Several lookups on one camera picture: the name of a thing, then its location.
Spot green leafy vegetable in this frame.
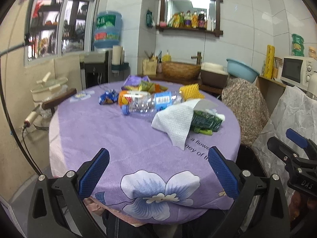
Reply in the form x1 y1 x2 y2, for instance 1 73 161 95
190 111 223 135

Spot green hanging packet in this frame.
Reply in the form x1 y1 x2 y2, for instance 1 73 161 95
146 10 155 28

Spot black trash bin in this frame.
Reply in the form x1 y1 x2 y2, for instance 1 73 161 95
236 144 267 177

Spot white paper towel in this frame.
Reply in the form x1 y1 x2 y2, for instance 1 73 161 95
152 99 218 150

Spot purple plastic bag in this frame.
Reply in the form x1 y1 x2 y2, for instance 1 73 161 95
121 75 150 90

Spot white crinkled cloth cover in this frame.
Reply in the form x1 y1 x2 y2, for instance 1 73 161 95
251 87 317 203

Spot yellow foam fruit net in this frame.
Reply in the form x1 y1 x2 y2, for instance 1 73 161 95
180 83 205 101

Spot woven basket sink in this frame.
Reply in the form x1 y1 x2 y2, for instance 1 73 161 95
162 61 201 81

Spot purple floral tablecloth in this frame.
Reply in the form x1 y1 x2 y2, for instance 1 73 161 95
49 82 241 225

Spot window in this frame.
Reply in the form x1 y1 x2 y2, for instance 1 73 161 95
24 0 99 66

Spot green stacked cups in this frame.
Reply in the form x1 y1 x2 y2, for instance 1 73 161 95
291 33 304 57

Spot wooden chopstick holder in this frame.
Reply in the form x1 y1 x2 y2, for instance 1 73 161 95
142 51 158 75

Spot green yellow snack packet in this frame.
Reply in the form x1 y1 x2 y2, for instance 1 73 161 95
138 81 168 94

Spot white orange pill bottle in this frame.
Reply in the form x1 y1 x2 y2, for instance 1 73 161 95
118 90 150 106

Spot yellow roll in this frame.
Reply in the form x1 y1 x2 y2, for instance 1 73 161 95
263 45 275 79

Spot yellow soap dispenser bottle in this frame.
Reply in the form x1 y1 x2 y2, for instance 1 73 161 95
162 51 171 62

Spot bronze faucet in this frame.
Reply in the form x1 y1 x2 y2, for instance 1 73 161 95
191 52 202 65

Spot blue water jug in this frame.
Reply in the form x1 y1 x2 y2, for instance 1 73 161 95
94 11 122 49

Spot light blue plastic basin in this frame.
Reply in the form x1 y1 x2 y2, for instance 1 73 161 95
226 59 260 83

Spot clear plastic water bottle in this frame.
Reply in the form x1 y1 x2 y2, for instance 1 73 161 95
121 91 184 115

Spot water dispenser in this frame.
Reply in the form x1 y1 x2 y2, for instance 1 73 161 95
79 50 112 89

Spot white microwave oven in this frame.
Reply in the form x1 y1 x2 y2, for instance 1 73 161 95
281 56 316 91

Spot wooden framed mirror shelf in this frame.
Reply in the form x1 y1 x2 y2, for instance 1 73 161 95
156 0 223 38

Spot blue snack wrapper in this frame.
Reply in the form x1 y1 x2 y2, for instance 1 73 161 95
99 89 119 105

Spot floral cloth cover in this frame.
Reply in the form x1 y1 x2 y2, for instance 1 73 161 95
221 76 270 146

